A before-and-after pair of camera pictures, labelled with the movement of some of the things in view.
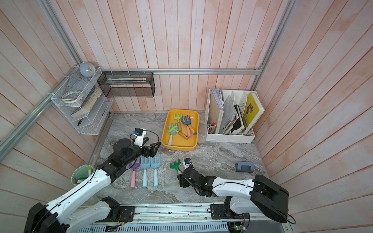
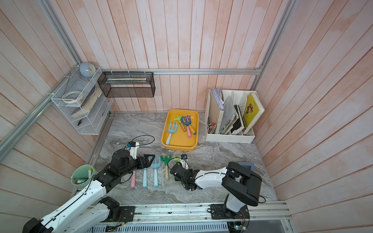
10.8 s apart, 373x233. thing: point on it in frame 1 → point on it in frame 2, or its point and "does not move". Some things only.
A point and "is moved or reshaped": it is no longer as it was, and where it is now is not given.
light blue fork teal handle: x=145 y=166 does not move
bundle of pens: x=211 y=128 does not move
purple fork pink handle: x=133 y=166 does not move
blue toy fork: x=172 y=133 does not move
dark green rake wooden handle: x=176 y=166 is moved or reshaped
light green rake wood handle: x=174 y=129 → x=178 y=159
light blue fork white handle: x=155 y=165 does not move
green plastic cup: x=80 y=173 does not move
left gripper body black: x=137 y=152 → x=134 y=164
